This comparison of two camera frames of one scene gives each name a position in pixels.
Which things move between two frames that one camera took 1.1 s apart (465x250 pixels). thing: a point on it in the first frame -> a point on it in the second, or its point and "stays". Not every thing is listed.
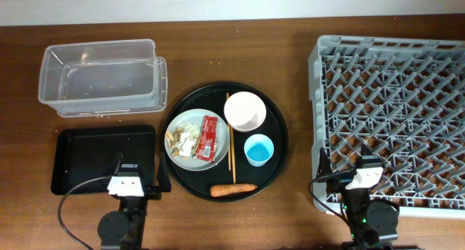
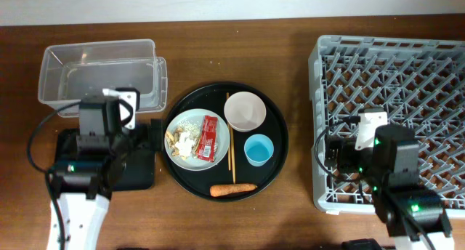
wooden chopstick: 232,154 stays
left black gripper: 164,186 -> 142,134
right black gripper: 338,181 -> 346,147
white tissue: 186,144 stays
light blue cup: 259,150 stays
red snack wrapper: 208,147 stays
